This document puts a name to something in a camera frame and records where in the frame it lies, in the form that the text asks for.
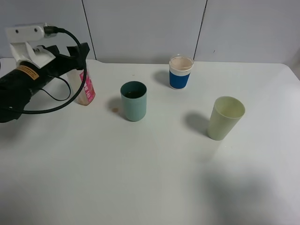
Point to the teal plastic cup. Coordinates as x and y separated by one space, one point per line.
134 99

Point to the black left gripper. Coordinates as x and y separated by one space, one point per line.
62 64

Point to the clear bottle with pink label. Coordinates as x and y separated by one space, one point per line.
87 94

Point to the pale green plastic cup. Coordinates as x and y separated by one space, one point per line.
227 111

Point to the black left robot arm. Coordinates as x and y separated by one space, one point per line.
18 86

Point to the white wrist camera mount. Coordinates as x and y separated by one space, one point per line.
19 38

